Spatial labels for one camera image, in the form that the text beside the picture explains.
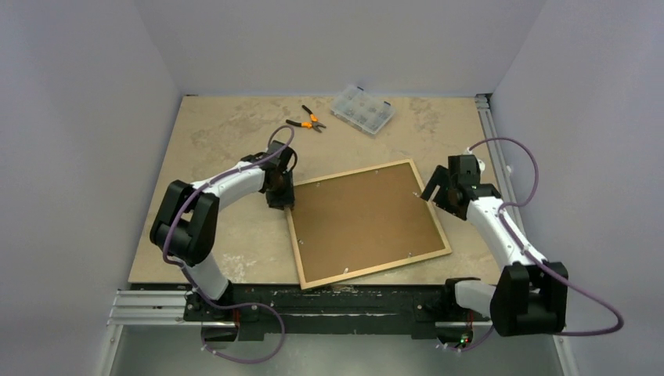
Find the aluminium extrusion frame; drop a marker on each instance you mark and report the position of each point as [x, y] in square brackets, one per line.
[209, 135]

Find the orange black pliers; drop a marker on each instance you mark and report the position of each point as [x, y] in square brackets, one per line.
[312, 123]

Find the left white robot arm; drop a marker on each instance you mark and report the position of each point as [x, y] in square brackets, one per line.
[185, 226]

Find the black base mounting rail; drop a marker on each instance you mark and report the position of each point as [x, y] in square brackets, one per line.
[254, 310]

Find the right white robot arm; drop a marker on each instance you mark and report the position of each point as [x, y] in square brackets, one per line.
[531, 295]

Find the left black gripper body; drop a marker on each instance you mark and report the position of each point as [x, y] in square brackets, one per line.
[283, 193]

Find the clear plastic organizer box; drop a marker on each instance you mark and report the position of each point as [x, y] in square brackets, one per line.
[361, 110]

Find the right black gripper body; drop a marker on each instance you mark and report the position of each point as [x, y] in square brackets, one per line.
[446, 192]

